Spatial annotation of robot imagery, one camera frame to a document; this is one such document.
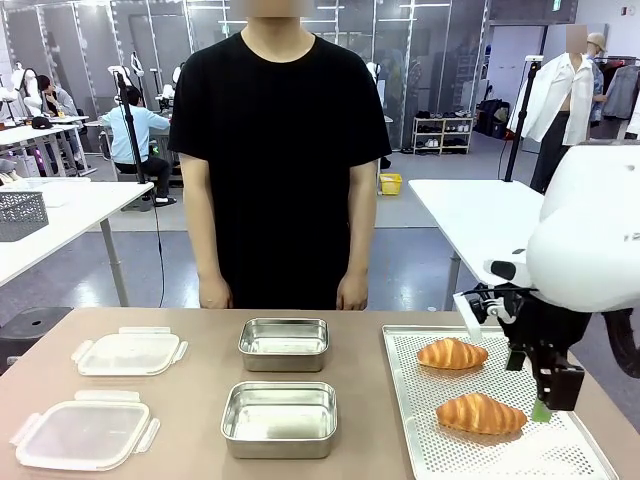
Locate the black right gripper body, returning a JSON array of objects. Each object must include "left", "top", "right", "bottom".
[{"left": 500, "top": 293, "right": 593, "bottom": 361}]

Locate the golden brown croissant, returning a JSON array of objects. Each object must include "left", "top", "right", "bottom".
[
  {"left": 435, "top": 392, "right": 529, "bottom": 436},
  {"left": 416, "top": 337, "right": 490, "bottom": 372}
]

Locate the translucent white clip lid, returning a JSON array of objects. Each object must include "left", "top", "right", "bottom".
[
  {"left": 70, "top": 326, "right": 190, "bottom": 378},
  {"left": 8, "top": 389, "right": 162, "bottom": 473}
]

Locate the person's left forearm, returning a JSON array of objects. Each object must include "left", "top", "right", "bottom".
[{"left": 339, "top": 214, "right": 377, "bottom": 279}]

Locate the person's right forearm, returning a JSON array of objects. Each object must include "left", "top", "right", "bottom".
[{"left": 184, "top": 214, "right": 224, "bottom": 281}]

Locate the rectangular steel container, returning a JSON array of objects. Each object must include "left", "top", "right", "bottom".
[
  {"left": 237, "top": 316, "right": 331, "bottom": 374},
  {"left": 220, "top": 380, "right": 339, "bottom": 460}
]

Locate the person's left hand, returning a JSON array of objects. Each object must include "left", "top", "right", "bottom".
[{"left": 335, "top": 273, "right": 370, "bottom": 313}]

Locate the person's right hand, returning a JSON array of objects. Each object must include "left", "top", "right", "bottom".
[{"left": 198, "top": 274, "right": 235, "bottom": 312}]

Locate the perforated metal baking tray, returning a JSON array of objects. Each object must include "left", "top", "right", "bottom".
[{"left": 381, "top": 323, "right": 621, "bottom": 480}]

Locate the black stand with white top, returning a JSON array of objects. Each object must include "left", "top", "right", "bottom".
[{"left": 501, "top": 55, "right": 545, "bottom": 184}]

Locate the yellow plastic basket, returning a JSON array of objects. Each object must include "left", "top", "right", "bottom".
[{"left": 379, "top": 172, "right": 404, "bottom": 197}]

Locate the black bag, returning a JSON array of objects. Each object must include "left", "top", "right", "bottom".
[{"left": 475, "top": 98, "right": 513, "bottom": 140}]

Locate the white shoe rack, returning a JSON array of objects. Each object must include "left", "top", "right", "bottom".
[{"left": 411, "top": 115, "right": 475, "bottom": 156}]

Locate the standing person white shirt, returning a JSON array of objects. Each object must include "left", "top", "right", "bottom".
[{"left": 508, "top": 24, "right": 604, "bottom": 196}]

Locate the hanging denim jacket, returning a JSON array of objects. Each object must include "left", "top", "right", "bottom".
[{"left": 601, "top": 63, "right": 640, "bottom": 122}]

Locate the mannequin with tan hat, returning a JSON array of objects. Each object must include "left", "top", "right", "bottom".
[{"left": 585, "top": 31, "right": 610, "bottom": 124}]

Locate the person in black t-shirt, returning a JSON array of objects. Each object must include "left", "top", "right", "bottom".
[{"left": 167, "top": 0, "right": 393, "bottom": 311}]

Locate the seated person light blue shirt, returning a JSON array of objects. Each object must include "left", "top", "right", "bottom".
[{"left": 98, "top": 85, "right": 178, "bottom": 208}]

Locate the black tripod stand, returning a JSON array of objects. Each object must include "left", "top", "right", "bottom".
[{"left": 112, "top": 68, "right": 154, "bottom": 201}]

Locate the white table with grey leg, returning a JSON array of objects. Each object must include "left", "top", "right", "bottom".
[{"left": 0, "top": 177, "right": 156, "bottom": 307}]

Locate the black round stool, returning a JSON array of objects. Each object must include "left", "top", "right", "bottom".
[{"left": 0, "top": 305, "right": 74, "bottom": 375}]

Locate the grey perforated plastic basket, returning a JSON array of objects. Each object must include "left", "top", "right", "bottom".
[{"left": 0, "top": 190, "right": 50, "bottom": 243}]

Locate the seated person grey hoodie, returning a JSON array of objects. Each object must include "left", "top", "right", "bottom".
[{"left": 34, "top": 74, "right": 85, "bottom": 171}]

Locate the white background desk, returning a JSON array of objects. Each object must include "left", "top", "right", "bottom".
[{"left": 0, "top": 116, "right": 92, "bottom": 178}]

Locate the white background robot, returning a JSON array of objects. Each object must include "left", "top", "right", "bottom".
[{"left": 10, "top": 61, "right": 42, "bottom": 119}]

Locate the black wrist camera white bracket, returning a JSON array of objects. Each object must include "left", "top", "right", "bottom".
[{"left": 452, "top": 283, "right": 524, "bottom": 347}]

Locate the black hanging cable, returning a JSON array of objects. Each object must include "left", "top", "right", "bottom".
[{"left": 152, "top": 197, "right": 165, "bottom": 307}]

